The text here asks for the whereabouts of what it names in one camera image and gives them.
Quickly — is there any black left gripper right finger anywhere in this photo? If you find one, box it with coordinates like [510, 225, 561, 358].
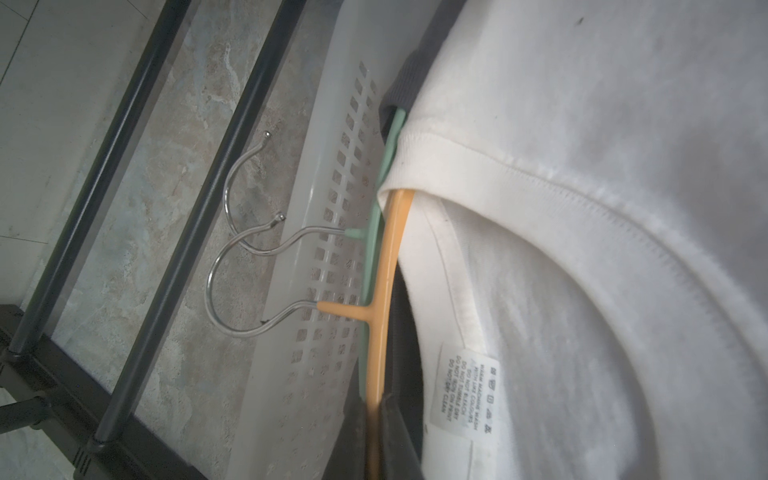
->
[380, 394, 424, 480]

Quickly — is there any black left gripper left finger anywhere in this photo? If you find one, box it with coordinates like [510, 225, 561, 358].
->
[322, 395, 366, 480]

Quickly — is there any orange plastic hanger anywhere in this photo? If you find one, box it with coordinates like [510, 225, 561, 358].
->
[203, 188, 416, 480]

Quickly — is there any white t-shirt black print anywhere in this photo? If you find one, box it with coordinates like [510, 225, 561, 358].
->
[381, 1, 767, 479]

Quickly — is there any green plastic hanger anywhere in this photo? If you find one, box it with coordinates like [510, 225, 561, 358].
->
[223, 107, 409, 400]

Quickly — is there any white laundry basket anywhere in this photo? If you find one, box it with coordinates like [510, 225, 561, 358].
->
[227, 1, 437, 479]

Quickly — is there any black clothes rack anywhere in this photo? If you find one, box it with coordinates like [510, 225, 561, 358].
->
[1, 1, 340, 479]

